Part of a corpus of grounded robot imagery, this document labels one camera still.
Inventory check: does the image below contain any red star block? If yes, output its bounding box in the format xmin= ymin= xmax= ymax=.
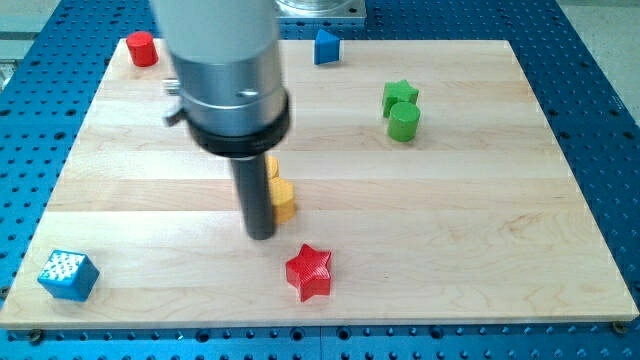
xmin=285 ymin=244 xmax=332 ymax=302

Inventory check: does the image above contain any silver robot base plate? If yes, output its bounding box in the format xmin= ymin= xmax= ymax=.
xmin=274 ymin=0 xmax=367 ymax=24

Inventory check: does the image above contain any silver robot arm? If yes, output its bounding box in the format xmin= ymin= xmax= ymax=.
xmin=151 ymin=0 xmax=290 ymax=158

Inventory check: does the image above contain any green star block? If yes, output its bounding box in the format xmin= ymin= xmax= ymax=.
xmin=382 ymin=79 xmax=419 ymax=118

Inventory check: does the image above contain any wooden board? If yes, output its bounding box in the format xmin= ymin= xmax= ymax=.
xmin=1 ymin=40 xmax=638 ymax=329

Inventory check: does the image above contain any yellow hexagon block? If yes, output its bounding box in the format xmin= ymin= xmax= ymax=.
xmin=269 ymin=177 xmax=296 ymax=224

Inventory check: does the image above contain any blue cube block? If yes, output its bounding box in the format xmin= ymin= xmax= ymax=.
xmin=37 ymin=249 xmax=100 ymax=302

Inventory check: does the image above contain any yellow block behind tool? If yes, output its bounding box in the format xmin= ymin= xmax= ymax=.
xmin=266 ymin=155 xmax=279 ymax=180

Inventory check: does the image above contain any blue triangle block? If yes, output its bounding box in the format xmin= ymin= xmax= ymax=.
xmin=314 ymin=29 xmax=341 ymax=65

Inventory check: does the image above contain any green cylinder block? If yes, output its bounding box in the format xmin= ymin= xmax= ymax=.
xmin=387 ymin=102 xmax=421 ymax=142

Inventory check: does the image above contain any red cylinder block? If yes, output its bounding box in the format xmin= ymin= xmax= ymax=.
xmin=125 ymin=31 xmax=158 ymax=67

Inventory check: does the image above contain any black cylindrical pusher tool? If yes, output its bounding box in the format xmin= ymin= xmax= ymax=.
xmin=231 ymin=154 xmax=275 ymax=240

